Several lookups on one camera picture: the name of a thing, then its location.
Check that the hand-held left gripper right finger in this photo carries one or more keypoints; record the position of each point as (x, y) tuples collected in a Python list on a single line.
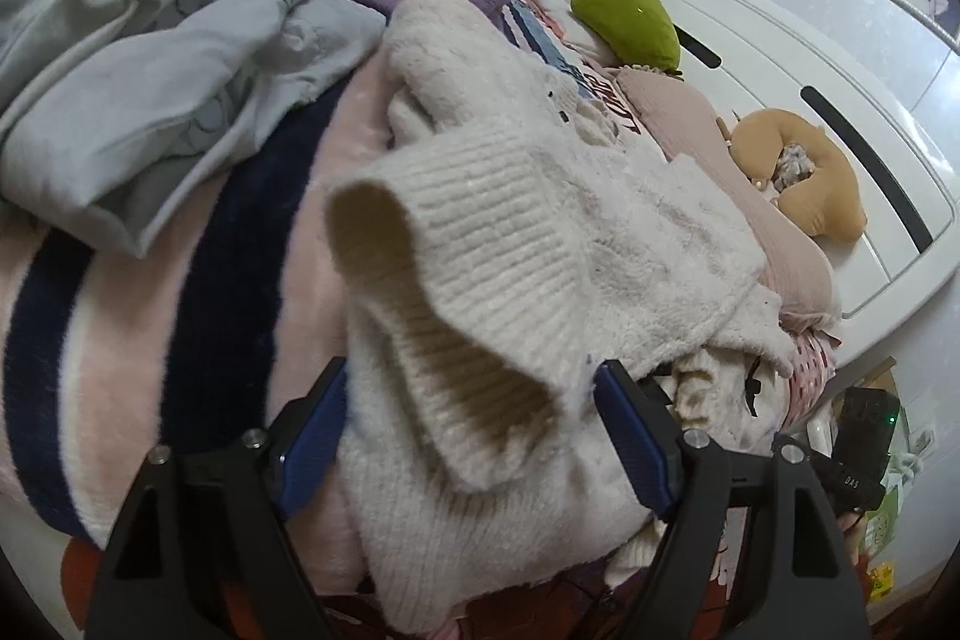
[(634, 434)]

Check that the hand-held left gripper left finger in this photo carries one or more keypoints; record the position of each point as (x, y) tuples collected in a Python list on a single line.
[(311, 441)]

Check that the cream knit sweater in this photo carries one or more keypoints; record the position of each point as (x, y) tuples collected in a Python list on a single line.
[(517, 250)]

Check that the pink printed garment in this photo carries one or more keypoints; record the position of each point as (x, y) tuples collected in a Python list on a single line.
[(757, 400)]

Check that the pink and navy striped blanket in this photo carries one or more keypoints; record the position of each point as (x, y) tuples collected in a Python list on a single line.
[(172, 325)]

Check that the tan plush toy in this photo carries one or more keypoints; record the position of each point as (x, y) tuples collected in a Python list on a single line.
[(814, 171)]

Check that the pink ribbed pillow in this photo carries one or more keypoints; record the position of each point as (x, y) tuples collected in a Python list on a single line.
[(720, 175)]

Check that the white bed headboard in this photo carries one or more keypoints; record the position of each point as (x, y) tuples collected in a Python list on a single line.
[(814, 138)]

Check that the green plush pillow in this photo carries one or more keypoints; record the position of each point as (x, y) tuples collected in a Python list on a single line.
[(626, 21)]

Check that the grey jacket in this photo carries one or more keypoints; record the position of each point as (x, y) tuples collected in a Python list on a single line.
[(142, 33)]

